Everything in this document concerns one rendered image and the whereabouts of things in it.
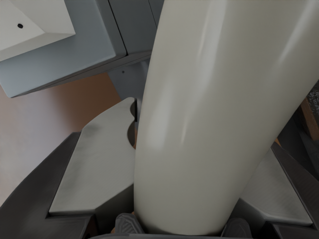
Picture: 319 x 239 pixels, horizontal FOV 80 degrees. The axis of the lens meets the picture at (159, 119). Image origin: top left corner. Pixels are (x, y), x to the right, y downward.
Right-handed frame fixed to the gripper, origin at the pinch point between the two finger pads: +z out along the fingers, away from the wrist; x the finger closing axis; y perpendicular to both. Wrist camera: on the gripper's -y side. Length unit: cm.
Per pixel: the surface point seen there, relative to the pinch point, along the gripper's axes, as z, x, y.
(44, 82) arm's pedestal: 38, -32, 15
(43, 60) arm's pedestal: 38, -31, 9
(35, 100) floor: 138, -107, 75
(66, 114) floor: 129, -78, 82
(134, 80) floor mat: 117, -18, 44
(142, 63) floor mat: 117, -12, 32
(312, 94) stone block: 41, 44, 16
